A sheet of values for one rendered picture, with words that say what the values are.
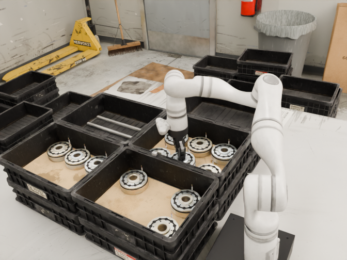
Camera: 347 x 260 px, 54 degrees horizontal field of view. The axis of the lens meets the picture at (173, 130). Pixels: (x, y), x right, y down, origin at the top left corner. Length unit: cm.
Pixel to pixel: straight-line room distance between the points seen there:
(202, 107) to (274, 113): 72
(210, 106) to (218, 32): 266
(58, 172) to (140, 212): 42
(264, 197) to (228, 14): 349
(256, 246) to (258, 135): 30
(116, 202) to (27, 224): 40
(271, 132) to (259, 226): 26
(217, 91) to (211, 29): 319
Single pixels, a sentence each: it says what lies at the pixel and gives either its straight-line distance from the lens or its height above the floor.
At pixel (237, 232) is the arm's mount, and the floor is 78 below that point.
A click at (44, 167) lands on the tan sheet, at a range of 149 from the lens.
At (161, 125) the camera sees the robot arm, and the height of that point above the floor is 104.
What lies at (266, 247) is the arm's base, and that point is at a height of 90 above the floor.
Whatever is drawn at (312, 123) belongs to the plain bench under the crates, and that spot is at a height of 70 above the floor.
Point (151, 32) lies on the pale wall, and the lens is 480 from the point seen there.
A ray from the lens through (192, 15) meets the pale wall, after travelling 440.
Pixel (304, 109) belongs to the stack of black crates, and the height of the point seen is 51.
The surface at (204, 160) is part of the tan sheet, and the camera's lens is 137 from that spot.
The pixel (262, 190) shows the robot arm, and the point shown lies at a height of 110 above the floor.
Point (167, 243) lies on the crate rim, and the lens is 98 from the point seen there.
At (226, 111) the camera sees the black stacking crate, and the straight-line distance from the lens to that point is 169.
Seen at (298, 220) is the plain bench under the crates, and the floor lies 70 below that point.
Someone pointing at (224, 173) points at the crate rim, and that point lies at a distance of 116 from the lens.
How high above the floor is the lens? 169
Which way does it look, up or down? 34 degrees down
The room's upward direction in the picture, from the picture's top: 4 degrees counter-clockwise
